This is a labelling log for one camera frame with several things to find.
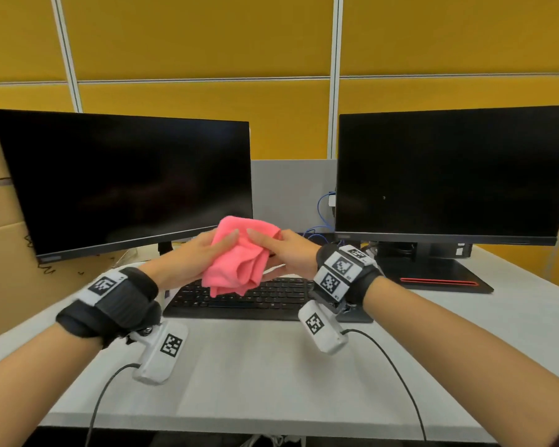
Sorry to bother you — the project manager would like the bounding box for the person's left hand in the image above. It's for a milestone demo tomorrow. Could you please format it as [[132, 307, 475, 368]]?
[[139, 227, 240, 290]]

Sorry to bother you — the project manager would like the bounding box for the person's right hand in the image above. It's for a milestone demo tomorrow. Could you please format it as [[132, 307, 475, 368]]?
[[247, 227, 322, 281]]

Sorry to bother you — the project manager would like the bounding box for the pink cloth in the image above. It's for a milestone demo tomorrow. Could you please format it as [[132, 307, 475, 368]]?
[[201, 215, 283, 299]]

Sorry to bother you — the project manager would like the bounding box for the person's right forearm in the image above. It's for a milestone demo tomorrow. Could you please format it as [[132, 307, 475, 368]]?
[[363, 276, 559, 447]]

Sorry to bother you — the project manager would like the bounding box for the person's left forearm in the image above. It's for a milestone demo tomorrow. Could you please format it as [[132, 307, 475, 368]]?
[[0, 323, 103, 447]]

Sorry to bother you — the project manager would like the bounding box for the black keyboard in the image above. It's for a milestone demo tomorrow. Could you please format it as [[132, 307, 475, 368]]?
[[163, 276, 374, 324]]

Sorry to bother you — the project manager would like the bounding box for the grey partition panel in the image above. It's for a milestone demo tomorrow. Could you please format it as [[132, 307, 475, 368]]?
[[250, 158, 338, 234]]

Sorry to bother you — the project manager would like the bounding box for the black computer monitor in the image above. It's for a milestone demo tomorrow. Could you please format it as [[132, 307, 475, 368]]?
[[334, 104, 559, 295], [0, 108, 254, 264]]

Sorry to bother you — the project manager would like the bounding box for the blue network cable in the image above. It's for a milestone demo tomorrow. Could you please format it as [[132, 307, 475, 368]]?
[[302, 191, 338, 245]]

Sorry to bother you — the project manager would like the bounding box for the black right wrist strap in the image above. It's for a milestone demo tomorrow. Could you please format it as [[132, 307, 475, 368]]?
[[309, 243, 385, 315]]

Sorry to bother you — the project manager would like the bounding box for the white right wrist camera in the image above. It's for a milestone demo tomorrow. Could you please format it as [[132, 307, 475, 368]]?
[[297, 300, 349, 356]]

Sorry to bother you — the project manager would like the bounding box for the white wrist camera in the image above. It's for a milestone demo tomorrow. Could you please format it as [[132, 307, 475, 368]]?
[[129, 319, 190, 386], [297, 300, 349, 356]]

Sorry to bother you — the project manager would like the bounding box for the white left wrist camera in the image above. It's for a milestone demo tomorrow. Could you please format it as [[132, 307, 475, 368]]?
[[129, 319, 190, 386]]

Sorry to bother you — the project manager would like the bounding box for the black right camera cable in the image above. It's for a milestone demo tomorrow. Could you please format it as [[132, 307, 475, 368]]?
[[340, 328, 428, 443]]

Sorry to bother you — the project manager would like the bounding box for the black camera cable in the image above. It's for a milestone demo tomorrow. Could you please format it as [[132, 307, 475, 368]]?
[[83, 363, 141, 447], [340, 328, 428, 443]]

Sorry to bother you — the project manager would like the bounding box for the black left camera cable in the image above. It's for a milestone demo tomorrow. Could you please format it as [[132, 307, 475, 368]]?
[[83, 363, 141, 447]]

